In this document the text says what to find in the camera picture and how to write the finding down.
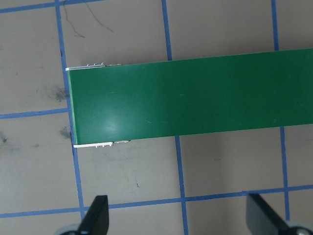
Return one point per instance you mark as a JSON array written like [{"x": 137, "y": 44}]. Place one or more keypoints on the green conveyor belt unit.
[{"x": 183, "y": 98}]

